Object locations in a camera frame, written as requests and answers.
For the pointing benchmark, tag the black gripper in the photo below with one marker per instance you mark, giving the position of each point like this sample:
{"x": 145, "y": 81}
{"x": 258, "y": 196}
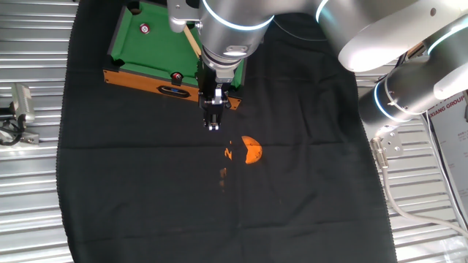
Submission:
{"x": 206, "y": 78}

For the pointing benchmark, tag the wooden pool cue black butt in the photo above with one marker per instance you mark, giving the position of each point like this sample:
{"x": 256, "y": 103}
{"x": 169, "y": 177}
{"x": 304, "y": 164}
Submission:
{"x": 192, "y": 42}

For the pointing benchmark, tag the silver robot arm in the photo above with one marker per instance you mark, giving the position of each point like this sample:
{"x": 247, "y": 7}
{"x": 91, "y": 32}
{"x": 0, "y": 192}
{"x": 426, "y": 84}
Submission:
{"x": 234, "y": 22}

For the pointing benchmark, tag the red pool ball white spot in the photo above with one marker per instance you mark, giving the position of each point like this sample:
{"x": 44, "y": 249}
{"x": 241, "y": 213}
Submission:
{"x": 177, "y": 76}

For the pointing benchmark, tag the mini green pool table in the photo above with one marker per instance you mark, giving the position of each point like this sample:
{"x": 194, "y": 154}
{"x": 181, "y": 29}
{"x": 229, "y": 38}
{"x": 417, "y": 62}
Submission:
{"x": 153, "y": 47}

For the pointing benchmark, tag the red striped pool ball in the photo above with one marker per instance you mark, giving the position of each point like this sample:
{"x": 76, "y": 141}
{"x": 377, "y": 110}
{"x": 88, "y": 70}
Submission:
{"x": 145, "y": 28}

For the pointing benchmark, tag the black cloth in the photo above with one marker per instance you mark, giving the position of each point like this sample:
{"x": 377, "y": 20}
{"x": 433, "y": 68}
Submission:
{"x": 146, "y": 201}

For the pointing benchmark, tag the white printed sign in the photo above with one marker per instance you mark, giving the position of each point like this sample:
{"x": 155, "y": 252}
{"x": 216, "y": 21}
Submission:
{"x": 451, "y": 139}

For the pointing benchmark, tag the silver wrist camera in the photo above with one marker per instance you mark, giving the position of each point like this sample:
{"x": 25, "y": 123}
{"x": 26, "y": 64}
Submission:
{"x": 179, "y": 16}

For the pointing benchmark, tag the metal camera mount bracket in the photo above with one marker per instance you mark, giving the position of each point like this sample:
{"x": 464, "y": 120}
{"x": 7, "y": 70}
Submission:
{"x": 31, "y": 139}

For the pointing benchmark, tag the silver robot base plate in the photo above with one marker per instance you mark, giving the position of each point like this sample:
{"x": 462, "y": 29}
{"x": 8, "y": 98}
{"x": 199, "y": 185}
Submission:
{"x": 394, "y": 144}

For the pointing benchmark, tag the silver finned external camera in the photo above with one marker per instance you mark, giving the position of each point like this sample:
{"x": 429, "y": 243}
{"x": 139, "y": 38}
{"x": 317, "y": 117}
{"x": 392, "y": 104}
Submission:
{"x": 23, "y": 102}

